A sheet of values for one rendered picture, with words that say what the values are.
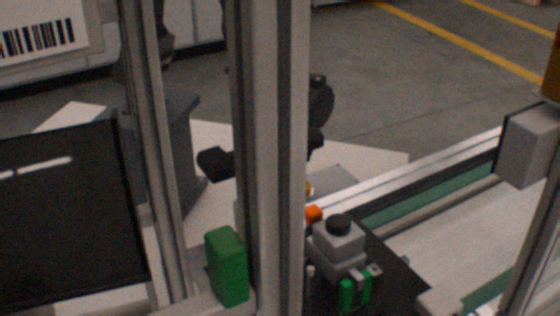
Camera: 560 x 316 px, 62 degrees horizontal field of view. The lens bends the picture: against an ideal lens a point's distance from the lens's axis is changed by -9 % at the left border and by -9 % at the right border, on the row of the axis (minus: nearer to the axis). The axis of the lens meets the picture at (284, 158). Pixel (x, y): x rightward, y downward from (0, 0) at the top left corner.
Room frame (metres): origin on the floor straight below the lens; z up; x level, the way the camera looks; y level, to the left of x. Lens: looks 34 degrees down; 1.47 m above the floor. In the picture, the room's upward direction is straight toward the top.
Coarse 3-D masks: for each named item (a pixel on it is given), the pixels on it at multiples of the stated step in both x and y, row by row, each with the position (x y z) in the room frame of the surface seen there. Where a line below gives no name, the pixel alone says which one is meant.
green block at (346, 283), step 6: (342, 282) 0.39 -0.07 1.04; (348, 282) 0.39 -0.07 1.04; (342, 288) 0.38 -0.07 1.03; (348, 288) 0.38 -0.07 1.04; (342, 294) 0.38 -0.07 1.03; (348, 294) 0.38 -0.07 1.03; (342, 300) 0.38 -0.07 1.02; (348, 300) 0.38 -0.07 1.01; (342, 306) 0.38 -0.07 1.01; (348, 306) 0.38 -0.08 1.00; (342, 312) 0.38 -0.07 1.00
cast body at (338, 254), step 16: (320, 224) 0.44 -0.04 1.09; (336, 224) 0.42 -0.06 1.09; (352, 224) 0.44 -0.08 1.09; (320, 240) 0.42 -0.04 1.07; (336, 240) 0.41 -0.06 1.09; (352, 240) 0.41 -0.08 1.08; (320, 256) 0.42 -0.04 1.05; (336, 256) 0.40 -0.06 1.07; (352, 256) 0.41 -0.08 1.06; (336, 272) 0.39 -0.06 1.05; (352, 272) 0.40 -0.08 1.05
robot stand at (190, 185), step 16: (176, 96) 0.80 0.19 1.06; (192, 96) 0.80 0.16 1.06; (176, 112) 0.74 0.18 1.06; (128, 128) 0.69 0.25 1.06; (176, 128) 0.73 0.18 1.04; (128, 144) 0.71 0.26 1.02; (176, 144) 0.73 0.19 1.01; (176, 160) 0.72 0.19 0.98; (192, 160) 0.78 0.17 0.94; (176, 176) 0.71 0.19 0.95; (192, 176) 0.77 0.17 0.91; (144, 192) 0.70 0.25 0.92; (192, 192) 0.76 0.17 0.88
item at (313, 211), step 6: (312, 204) 0.48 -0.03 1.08; (306, 210) 0.47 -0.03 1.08; (312, 210) 0.47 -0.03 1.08; (318, 210) 0.47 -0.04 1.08; (306, 216) 0.47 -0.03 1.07; (312, 216) 0.46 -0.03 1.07; (318, 216) 0.47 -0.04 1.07; (306, 222) 0.47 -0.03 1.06; (312, 222) 0.46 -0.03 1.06; (306, 228) 0.47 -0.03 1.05; (312, 228) 0.47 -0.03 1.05; (306, 234) 0.47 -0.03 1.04; (312, 234) 0.47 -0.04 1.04
